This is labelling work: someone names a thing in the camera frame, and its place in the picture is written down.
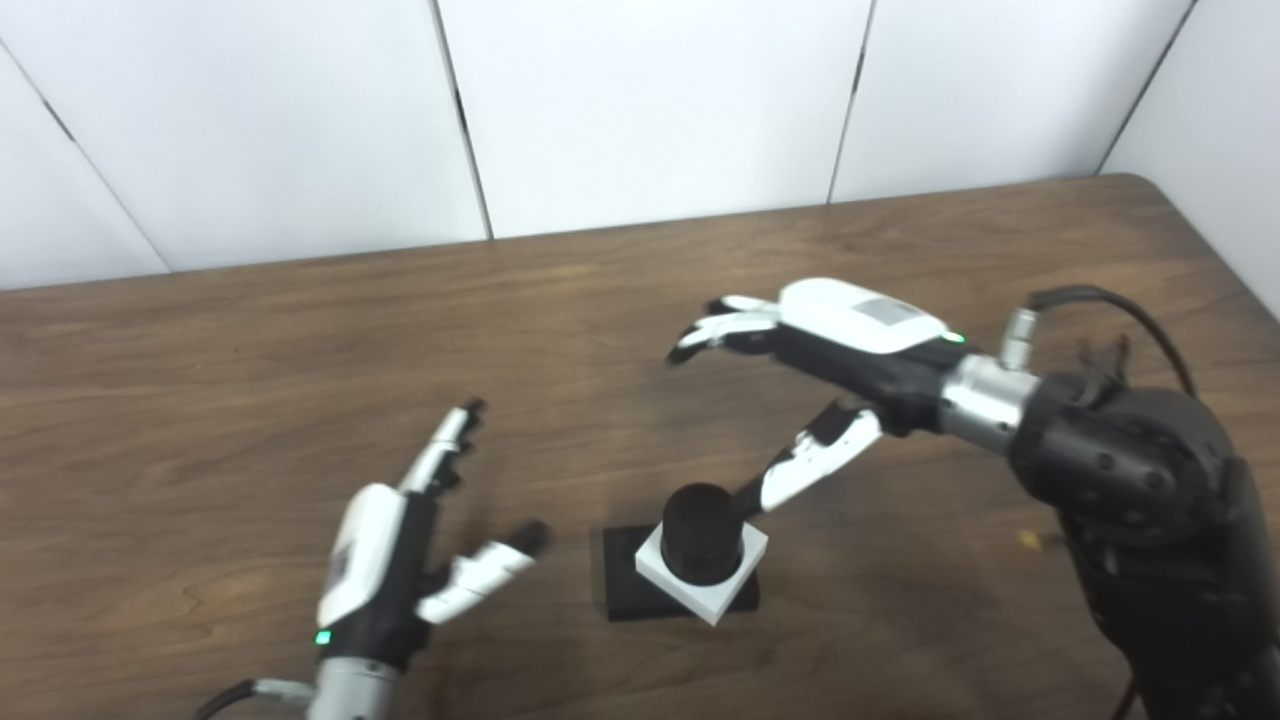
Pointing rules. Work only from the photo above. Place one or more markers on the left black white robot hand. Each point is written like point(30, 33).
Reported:
point(375, 560)

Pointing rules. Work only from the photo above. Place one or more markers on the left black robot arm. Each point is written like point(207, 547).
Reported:
point(350, 695)

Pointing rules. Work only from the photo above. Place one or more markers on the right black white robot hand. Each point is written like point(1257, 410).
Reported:
point(860, 335)

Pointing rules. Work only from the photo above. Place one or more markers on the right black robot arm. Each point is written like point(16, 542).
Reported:
point(1150, 500)

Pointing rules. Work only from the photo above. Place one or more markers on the white square piece with hole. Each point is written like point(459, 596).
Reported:
point(700, 597)

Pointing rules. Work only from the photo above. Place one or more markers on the black peg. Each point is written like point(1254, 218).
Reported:
point(700, 530)

